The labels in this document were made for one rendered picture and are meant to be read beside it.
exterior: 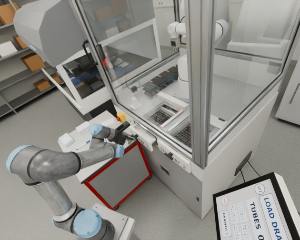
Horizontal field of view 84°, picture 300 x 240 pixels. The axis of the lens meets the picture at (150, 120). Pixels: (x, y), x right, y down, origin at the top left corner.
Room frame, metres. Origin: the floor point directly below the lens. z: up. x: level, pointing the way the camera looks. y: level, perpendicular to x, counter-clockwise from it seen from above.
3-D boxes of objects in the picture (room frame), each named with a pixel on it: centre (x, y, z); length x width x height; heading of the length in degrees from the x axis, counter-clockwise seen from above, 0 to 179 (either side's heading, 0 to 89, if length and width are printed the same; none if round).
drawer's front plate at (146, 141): (0.91, 0.12, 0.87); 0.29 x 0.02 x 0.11; 30
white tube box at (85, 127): (1.32, 0.66, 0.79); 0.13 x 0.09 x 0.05; 119
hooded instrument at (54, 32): (2.61, 0.62, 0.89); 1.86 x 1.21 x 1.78; 30
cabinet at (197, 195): (1.14, -0.37, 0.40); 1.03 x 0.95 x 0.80; 30
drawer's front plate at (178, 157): (0.66, -0.09, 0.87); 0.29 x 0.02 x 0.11; 30
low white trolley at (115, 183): (1.14, 0.54, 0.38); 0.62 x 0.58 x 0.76; 30
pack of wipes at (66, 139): (1.21, 0.82, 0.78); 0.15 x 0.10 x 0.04; 36
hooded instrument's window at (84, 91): (2.59, 0.63, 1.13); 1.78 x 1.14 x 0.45; 30
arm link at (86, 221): (0.34, 0.44, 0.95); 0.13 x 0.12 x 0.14; 61
